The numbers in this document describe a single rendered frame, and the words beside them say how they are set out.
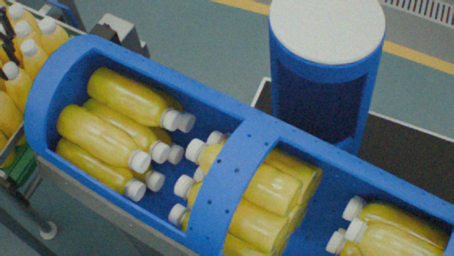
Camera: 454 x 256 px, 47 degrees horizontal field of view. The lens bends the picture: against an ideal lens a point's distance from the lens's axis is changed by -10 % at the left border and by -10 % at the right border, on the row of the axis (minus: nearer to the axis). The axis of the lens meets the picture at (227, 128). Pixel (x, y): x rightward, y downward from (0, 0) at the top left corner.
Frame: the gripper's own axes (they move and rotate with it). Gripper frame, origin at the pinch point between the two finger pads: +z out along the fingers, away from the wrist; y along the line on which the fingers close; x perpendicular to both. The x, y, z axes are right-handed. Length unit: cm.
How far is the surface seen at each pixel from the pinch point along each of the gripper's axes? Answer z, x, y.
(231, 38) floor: 113, 9, 98
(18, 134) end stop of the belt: 15.6, -4.8, -9.3
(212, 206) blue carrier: -8, -62, -7
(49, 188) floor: 113, 38, -3
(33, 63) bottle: 6.1, -2.2, 5.4
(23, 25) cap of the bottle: 2.2, 5.7, 11.3
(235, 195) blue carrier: -10, -65, -4
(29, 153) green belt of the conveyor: 23.0, -5.8, -10.2
